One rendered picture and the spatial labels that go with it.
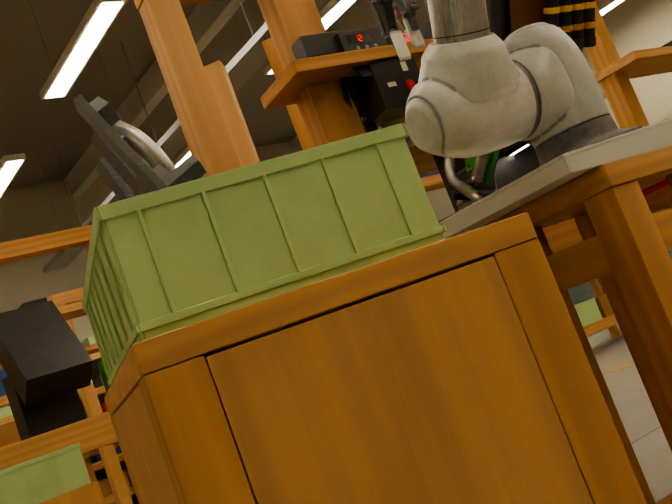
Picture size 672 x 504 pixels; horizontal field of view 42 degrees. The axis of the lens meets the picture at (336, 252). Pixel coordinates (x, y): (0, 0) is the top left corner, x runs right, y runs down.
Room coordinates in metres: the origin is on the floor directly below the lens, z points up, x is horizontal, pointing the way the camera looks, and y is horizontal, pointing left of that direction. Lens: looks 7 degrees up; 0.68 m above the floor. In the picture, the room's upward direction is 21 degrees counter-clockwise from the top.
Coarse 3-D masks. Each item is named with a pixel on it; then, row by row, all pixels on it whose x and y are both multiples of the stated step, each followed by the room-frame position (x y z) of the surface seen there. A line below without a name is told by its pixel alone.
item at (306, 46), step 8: (328, 32) 2.51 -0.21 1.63; (336, 32) 2.52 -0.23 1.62; (304, 40) 2.46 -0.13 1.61; (312, 40) 2.47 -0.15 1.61; (320, 40) 2.49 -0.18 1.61; (328, 40) 2.50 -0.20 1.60; (296, 48) 2.49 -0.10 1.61; (304, 48) 2.46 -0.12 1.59; (312, 48) 2.47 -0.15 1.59; (320, 48) 2.48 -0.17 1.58; (328, 48) 2.50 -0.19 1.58; (336, 48) 2.51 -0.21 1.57; (296, 56) 2.50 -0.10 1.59; (304, 56) 2.47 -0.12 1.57; (312, 56) 2.47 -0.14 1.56
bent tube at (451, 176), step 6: (444, 162) 2.44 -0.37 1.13; (450, 162) 2.43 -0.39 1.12; (444, 168) 2.44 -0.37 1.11; (450, 168) 2.43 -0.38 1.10; (450, 174) 2.42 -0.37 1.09; (456, 174) 2.43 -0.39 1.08; (450, 180) 2.42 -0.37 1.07; (456, 180) 2.40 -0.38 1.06; (456, 186) 2.39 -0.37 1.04; (462, 186) 2.37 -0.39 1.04; (468, 186) 2.37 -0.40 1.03; (462, 192) 2.37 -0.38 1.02; (468, 192) 2.35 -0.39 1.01; (474, 192) 2.33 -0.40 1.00; (474, 198) 2.33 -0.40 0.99; (480, 198) 2.31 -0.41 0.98
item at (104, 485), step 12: (0, 372) 10.50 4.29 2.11; (96, 384) 11.40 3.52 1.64; (0, 420) 10.37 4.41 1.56; (12, 420) 10.40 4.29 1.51; (96, 456) 11.03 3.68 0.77; (120, 456) 11.06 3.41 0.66; (96, 468) 10.86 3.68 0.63; (108, 480) 11.04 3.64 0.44; (108, 492) 11.01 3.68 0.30; (132, 492) 11.06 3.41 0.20
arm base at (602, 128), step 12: (600, 120) 1.60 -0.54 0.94; (612, 120) 1.62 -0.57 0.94; (564, 132) 1.60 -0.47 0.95; (576, 132) 1.59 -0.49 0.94; (588, 132) 1.59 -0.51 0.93; (600, 132) 1.59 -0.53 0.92; (612, 132) 1.60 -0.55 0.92; (624, 132) 1.61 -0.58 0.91; (552, 144) 1.61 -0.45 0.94; (564, 144) 1.60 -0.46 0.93; (576, 144) 1.59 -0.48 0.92; (588, 144) 1.55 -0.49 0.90; (540, 156) 1.65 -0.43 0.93; (552, 156) 1.62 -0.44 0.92
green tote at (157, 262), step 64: (384, 128) 1.13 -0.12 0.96; (192, 192) 1.03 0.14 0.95; (256, 192) 1.06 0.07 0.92; (320, 192) 1.09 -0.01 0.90; (384, 192) 1.12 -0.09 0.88; (128, 256) 1.00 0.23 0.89; (192, 256) 1.02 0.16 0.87; (256, 256) 1.05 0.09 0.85; (320, 256) 1.08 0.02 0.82; (384, 256) 1.11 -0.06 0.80; (128, 320) 1.03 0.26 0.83; (192, 320) 1.02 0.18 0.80
